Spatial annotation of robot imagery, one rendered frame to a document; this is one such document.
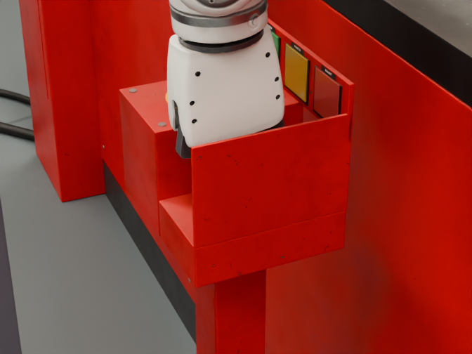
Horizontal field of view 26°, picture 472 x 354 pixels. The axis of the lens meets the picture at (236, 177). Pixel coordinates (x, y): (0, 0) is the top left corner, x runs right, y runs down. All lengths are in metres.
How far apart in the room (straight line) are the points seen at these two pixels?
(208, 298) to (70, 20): 1.18
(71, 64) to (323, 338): 1.07
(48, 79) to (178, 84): 1.34
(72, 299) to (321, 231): 1.13
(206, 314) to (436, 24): 0.40
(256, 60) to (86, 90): 1.37
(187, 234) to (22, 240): 1.32
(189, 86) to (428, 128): 0.24
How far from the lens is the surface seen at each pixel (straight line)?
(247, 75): 0.90
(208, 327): 1.12
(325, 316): 1.32
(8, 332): 1.07
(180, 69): 0.89
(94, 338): 1.96
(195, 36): 0.87
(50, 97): 2.24
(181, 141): 0.93
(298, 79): 1.02
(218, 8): 0.78
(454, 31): 0.97
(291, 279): 1.39
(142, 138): 1.02
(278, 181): 0.94
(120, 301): 2.05
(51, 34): 2.19
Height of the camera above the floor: 1.24
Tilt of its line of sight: 30 degrees down
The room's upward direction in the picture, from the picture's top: straight up
